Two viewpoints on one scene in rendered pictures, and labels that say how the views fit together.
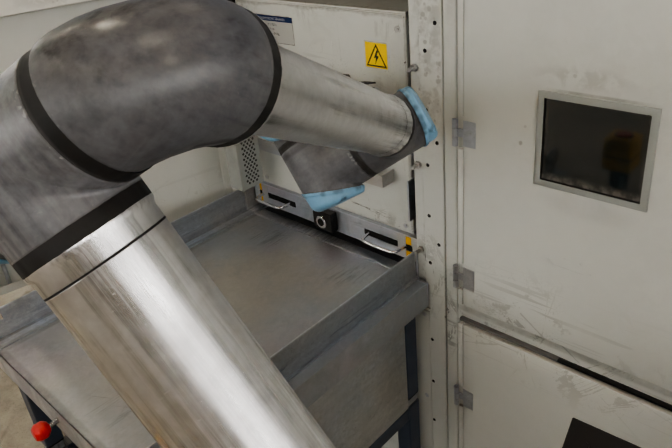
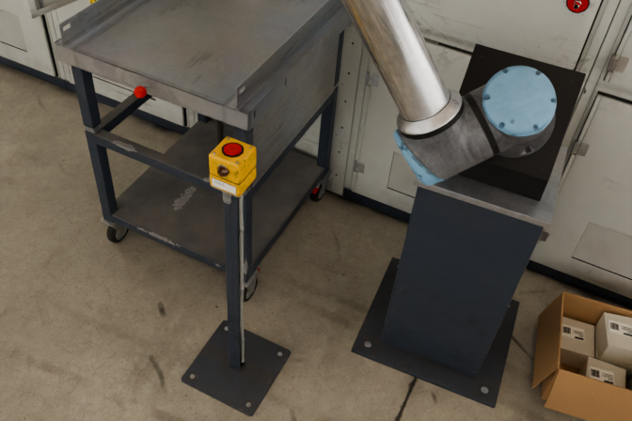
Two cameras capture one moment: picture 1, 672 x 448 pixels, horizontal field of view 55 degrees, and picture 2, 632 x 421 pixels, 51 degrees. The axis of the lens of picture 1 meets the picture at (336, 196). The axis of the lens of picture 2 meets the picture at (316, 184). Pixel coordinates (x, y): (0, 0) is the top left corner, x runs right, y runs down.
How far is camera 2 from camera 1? 0.95 m
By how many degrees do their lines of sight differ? 25
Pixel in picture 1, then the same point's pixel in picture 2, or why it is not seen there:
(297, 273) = not seen: outside the picture
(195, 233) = not seen: outside the picture
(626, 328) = (482, 16)
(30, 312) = (84, 23)
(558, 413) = not seen: hidden behind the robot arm
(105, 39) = not seen: outside the picture
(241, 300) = (234, 15)
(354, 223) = not seen: outside the picture
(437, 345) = (355, 47)
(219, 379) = not seen: outside the picture
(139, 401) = not seen: outside the picture
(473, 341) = not seen: hidden behind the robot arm
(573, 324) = (452, 18)
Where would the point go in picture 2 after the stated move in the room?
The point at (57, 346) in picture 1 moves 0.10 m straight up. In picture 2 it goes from (118, 45) to (113, 12)
